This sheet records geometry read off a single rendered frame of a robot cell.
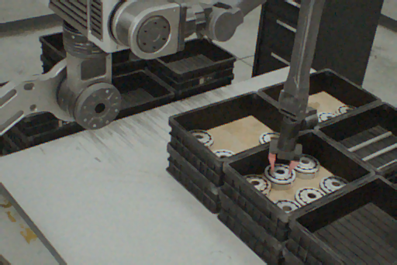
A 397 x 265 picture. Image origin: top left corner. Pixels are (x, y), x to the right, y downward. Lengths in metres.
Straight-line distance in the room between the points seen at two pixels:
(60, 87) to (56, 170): 0.53
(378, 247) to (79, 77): 0.98
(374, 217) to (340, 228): 0.14
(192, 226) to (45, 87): 0.64
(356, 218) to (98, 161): 0.93
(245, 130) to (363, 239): 0.64
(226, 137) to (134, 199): 0.39
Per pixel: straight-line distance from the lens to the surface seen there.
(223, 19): 1.50
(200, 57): 3.49
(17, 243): 2.98
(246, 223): 1.89
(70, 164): 2.24
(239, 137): 2.19
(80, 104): 1.69
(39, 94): 1.75
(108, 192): 2.11
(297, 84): 1.82
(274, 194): 1.96
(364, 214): 1.97
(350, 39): 3.79
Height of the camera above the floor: 2.03
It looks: 33 degrees down
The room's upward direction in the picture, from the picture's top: 8 degrees clockwise
